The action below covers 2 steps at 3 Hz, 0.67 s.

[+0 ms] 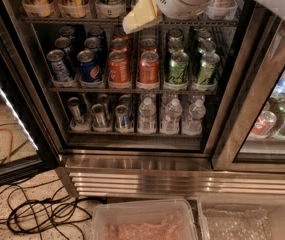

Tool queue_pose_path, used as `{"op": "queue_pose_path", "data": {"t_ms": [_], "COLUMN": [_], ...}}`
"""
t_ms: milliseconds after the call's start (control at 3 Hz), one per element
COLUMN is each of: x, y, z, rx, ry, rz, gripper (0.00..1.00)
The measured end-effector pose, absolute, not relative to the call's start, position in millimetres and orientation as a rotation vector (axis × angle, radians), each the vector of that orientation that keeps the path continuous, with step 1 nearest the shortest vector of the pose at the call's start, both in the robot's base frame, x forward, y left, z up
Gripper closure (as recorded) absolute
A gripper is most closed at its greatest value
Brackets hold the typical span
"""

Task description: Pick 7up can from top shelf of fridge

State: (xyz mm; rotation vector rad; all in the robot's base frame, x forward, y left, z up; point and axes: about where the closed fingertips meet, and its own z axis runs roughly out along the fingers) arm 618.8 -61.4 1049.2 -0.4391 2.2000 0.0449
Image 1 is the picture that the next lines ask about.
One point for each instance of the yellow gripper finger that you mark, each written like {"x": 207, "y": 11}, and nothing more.
{"x": 144, "y": 14}

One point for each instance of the white blue can right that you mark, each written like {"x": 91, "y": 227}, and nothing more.
{"x": 221, "y": 10}

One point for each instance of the orange soda can right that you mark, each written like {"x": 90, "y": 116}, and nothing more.
{"x": 148, "y": 73}

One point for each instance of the orange soda can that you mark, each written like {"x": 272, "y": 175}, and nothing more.
{"x": 119, "y": 72}
{"x": 148, "y": 73}

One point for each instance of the orange soda can left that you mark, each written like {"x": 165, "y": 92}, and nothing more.
{"x": 119, "y": 72}

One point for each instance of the green soda can left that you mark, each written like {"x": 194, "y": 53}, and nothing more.
{"x": 176, "y": 78}

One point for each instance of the green soda can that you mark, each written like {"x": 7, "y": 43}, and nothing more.
{"x": 209, "y": 64}
{"x": 176, "y": 78}

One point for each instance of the blue pepsi can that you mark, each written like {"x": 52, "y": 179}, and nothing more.
{"x": 90, "y": 70}

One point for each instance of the green soda can right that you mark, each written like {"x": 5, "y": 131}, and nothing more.
{"x": 209, "y": 64}

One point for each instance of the slim blue silver can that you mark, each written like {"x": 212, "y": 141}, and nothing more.
{"x": 123, "y": 120}

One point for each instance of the silver diet pepsi can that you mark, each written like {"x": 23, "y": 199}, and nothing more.
{"x": 60, "y": 68}

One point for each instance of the slim silver can middle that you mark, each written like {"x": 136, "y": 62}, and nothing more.
{"x": 101, "y": 118}

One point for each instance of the open fridge glass door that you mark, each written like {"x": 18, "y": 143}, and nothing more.
{"x": 24, "y": 148}

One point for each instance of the water bottle left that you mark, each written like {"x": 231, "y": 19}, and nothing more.
{"x": 147, "y": 117}

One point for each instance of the water bottle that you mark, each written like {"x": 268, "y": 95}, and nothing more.
{"x": 171, "y": 117}
{"x": 192, "y": 123}
{"x": 147, "y": 117}

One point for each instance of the water bottle middle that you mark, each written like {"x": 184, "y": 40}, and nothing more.
{"x": 171, "y": 117}

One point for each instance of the water bottle right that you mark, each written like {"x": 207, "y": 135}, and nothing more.
{"x": 192, "y": 123}

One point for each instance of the clear bin pink wrap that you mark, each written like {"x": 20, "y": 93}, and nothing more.
{"x": 169, "y": 219}

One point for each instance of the clear bin bubble wrap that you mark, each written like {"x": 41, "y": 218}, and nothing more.
{"x": 241, "y": 216}

